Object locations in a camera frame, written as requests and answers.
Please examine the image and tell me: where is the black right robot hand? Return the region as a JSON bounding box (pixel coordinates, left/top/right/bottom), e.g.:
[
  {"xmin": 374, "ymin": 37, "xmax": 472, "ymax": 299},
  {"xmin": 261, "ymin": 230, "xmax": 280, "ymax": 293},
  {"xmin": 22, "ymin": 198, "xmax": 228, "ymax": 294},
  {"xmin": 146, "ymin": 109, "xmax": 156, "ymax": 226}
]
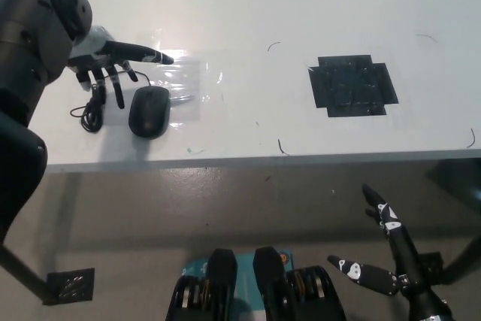
[{"xmin": 327, "ymin": 184, "xmax": 456, "ymax": 321}]

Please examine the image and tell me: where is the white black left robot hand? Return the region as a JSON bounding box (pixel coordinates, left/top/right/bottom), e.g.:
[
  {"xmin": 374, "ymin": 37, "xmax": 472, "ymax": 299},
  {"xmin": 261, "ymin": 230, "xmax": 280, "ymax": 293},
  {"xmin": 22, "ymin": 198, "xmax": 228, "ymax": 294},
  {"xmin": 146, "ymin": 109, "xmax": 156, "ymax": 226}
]
[{"xmin": 67, "ymin": 26, "xmax": 175, "ymax": 110}]

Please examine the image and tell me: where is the black computer mouse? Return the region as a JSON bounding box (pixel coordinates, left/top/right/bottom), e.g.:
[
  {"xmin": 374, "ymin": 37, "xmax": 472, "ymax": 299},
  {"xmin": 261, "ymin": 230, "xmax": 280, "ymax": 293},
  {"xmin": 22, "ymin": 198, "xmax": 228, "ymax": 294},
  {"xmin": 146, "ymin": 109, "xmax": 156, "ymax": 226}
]
[{"xmin": 128, "ymin": 86, "xmax": 171, "ymax": 141}]

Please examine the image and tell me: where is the black leg foot plate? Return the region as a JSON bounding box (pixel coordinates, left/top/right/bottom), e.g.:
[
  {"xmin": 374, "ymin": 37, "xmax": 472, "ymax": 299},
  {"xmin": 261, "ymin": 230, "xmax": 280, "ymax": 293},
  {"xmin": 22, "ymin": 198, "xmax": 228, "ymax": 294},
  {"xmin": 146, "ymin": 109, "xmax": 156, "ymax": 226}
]
[
  {"xmin": 416, "ymin": 251, "xmax": 445, "ymax": 281},
  {"xmin": 46, "ymin": 267, "xmax": 95, "ymax": 304}
]

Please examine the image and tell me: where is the black table leg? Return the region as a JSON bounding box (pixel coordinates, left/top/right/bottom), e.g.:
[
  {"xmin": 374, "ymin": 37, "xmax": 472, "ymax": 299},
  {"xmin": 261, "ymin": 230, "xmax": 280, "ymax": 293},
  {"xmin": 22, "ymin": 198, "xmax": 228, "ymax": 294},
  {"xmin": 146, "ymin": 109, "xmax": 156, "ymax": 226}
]
[
  {"xmin": 0, "ymin": 241, "xmax": 52, "ymax": 306},
  {"xmin": 442, "ymin": 233, "xmax": 481, "ymax": 286}
]

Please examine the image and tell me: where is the clear plastic sheet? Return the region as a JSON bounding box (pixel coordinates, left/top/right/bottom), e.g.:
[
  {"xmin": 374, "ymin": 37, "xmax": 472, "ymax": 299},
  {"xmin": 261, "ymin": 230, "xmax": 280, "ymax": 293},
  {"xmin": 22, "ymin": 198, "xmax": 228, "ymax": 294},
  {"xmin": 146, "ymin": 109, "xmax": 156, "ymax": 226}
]
[{"xmin": 104, "ymin": 27, "xmax": 226, "ymax": 127}]

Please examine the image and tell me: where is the black tape patch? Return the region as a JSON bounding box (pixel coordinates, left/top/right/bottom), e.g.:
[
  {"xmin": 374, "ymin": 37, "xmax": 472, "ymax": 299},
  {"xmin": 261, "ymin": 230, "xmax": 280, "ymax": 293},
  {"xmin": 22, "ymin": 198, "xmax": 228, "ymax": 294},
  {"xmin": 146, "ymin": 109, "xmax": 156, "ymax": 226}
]
[{"xmin": 307, "ymin": 54, "xmax": 400, "ymax": 119}]

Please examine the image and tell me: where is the black mouse cable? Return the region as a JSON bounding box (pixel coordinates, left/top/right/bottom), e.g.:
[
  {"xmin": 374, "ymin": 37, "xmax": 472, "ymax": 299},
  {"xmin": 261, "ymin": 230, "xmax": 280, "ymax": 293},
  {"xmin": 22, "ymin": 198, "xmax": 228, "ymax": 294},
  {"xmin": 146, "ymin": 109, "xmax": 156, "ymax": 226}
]
[{"xmin": 69, "ymin": 70, "xmax": 153, "ymax": 135}]

